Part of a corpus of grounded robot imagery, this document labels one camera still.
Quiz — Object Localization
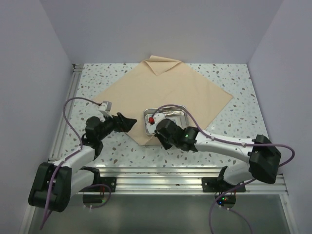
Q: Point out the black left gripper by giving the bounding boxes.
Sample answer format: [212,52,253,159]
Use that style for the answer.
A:
[97,111,136,141]

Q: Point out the stainless steel tray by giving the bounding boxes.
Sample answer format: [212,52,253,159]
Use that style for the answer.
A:
[143,106,189,136]

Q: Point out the beige cloth mat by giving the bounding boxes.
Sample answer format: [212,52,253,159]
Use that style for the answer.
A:
[94,56,232,146]

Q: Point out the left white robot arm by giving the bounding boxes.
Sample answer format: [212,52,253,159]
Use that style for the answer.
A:
[28,113,137,212]

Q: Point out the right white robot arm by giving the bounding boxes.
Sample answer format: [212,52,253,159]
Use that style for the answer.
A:
[155,118,281,192]

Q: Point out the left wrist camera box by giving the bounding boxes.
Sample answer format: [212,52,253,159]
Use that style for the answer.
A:
[98,101,112,117]

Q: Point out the red cable connector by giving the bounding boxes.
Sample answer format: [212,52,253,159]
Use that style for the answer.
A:
[148,117,155,125]

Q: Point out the aluminium frame rails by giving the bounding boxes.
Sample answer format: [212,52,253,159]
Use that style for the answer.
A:
[29,63,288,195]

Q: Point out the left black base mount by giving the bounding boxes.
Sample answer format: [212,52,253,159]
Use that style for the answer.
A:
[91,176,117,193]

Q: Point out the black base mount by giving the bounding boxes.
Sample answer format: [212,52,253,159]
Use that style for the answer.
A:
[201,177,236,193]
[91,176,117,193]

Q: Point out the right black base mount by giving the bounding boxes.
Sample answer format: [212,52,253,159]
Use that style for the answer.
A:
[201,177,236,193]

